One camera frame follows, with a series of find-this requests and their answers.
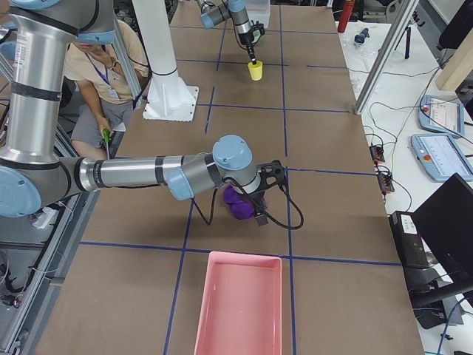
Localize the translucent white plastic box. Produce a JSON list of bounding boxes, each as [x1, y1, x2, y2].
[[245, 0, 270, 29]]

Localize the purple cloth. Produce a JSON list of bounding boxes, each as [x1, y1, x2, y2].
[[223, 185, 256, 220]]

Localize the black power strip left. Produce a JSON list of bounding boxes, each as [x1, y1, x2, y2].
[[369, 145, 385, 165]]

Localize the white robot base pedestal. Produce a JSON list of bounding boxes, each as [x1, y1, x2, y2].
[[132, 0, 199, 122]]

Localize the yellow plastic cup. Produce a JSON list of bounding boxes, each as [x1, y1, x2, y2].
[[248, 60, 263, 81]]

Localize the teach pendant far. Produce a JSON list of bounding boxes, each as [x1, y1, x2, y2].
[[418, 95, 464, 138]]

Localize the teach pendant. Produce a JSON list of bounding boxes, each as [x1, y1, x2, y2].
[[410, 133, 472, 182], [418, 95, 464, 138]]

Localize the green handled scissors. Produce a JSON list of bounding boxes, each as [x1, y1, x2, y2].
[[102, 128, 111, 160]]

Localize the red bottle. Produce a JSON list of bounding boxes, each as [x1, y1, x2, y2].
[[337, 0, 355, 33]]

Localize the black power strip right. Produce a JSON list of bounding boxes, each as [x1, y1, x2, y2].
[[376, 171, 395, 195]]

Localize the seated person beige shirt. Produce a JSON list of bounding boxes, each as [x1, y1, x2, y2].
[[64, 41, 134, 160]]

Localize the black computer box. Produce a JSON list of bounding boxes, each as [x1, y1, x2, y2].
[[389, 211, 439, 269]]

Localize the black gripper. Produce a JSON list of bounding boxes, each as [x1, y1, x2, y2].
[[243, 22, 265, 64], [242, 160, 287, 226]]

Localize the folded dark blue umbrella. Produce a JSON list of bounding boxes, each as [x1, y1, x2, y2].
[[354, 27, 370, 45]]

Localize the black power strip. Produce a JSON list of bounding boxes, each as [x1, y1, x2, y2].
[[376, 171, 395, 195], [369, 145, 385, 165]]

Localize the black monitor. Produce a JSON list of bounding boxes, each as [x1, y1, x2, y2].
[[412, 173, 472, 281]]

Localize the pink plastic bin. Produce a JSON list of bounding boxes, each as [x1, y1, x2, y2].
[[194, 251, 282, 354]]

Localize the aluminium frame post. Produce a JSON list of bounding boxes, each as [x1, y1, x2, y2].
[[354, 0, 419, 115]]

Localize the teach pendant near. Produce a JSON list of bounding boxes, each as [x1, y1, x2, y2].
[[410, 133, 472, 182]]

